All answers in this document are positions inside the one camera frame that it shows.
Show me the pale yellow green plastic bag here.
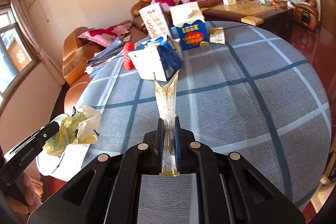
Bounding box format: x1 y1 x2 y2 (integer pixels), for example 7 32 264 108
43 105 102 157

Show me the red foam fruit net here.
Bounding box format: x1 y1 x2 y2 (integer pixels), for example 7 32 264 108
122 42 134 71

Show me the clear gold snack wrapper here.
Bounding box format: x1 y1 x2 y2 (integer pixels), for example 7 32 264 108
154 69 180 177

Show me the small white blue carton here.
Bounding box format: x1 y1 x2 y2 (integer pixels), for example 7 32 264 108
129 35 183 82

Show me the light blue cartoon trash bin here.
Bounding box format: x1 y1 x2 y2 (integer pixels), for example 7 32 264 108
35 113 91 183

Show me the person's left hand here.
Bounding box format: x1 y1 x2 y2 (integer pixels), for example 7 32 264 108
6 172 41 215

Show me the orange leather chaise sofa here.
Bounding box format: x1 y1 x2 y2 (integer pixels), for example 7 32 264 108
62 20 147 114

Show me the blue plaid tablecloth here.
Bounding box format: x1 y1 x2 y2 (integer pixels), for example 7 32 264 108
78 22 331 209

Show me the stack of folded blue cloths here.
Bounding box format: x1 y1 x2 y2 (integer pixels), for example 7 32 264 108
85 38 125 78

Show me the pink floral pillow on chaise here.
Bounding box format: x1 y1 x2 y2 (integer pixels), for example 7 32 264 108
78 23 132 48

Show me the beige curtain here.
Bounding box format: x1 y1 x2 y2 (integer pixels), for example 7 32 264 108
4 0 65 86

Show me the small white medicine box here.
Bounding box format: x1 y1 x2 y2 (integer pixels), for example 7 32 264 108
209 27 226 44

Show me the tall white blue carton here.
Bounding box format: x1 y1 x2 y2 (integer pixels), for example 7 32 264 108
139 3 171 39

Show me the blue Look milk carton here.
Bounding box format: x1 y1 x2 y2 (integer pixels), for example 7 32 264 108
170 2 209 51

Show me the wooden glass-top coffee table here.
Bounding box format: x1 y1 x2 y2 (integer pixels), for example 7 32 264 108
202 0 294 26

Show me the white box on coffee table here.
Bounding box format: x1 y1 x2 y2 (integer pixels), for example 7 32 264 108
223 0 236 6

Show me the brown leather armchair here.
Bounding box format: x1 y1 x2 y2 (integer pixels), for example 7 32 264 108
276 0 319 31

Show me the dark brown door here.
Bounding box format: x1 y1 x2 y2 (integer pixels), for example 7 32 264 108
320 0 335 36

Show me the window with white frame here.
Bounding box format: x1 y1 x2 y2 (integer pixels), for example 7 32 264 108
1 4 41 110

